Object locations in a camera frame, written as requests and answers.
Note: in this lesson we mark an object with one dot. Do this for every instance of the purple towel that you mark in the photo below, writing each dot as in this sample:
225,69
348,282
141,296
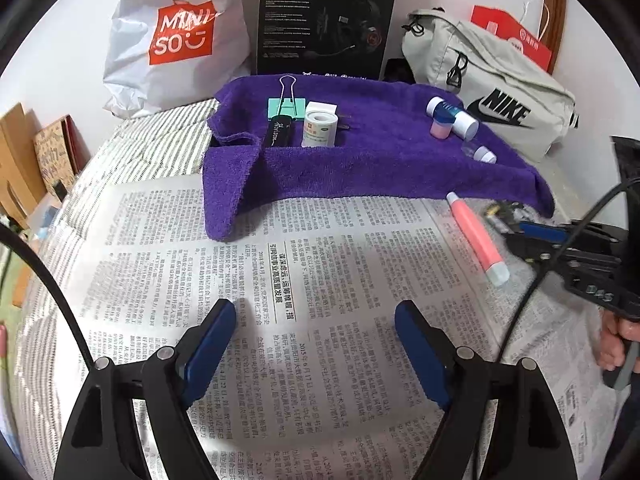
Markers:
386,150

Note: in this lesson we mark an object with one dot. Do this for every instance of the newspaper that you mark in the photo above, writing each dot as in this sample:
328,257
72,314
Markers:
314,383

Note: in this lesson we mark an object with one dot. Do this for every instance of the right hand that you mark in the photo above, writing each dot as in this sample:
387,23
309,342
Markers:
614,331

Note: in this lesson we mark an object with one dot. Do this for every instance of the black headset box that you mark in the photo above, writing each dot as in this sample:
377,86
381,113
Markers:
335,37

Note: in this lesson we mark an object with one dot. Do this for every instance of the white Nike bag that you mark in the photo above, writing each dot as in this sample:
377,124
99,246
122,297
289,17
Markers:
497,85

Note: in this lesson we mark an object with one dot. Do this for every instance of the white blue Vaseline bottle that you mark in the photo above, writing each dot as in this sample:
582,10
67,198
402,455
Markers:
462,123

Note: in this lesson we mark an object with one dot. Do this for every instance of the white tape roll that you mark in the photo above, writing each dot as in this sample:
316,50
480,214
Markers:
320,125

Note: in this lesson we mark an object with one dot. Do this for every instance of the pink white pen device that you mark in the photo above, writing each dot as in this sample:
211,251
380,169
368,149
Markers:
483,247

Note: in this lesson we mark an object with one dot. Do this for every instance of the white USB night light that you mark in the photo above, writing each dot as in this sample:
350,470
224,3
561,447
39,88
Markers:
478,152

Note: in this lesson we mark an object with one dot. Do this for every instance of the pink jar blue lid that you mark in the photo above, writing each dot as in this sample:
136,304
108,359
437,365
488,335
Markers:
446,117

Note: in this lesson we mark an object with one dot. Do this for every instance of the red cardboard box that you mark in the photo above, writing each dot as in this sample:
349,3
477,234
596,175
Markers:
504,26

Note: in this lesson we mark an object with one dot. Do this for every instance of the wooden headboard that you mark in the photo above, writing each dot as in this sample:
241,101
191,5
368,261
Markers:
22,186

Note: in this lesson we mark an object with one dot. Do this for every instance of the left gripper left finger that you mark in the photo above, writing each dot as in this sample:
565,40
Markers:
200,350

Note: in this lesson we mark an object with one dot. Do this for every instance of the black gold lighter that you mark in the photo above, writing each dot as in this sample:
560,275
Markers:
279,132

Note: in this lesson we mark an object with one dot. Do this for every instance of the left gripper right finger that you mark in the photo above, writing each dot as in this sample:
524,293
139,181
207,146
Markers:
429,351

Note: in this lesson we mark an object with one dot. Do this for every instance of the green binder clip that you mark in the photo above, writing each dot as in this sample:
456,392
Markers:
287,104

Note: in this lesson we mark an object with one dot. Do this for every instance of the brown patterned box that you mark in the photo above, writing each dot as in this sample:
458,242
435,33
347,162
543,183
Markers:
61,156

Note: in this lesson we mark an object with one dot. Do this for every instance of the white Miniso plastic bag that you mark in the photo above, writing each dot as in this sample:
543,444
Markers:
167,53

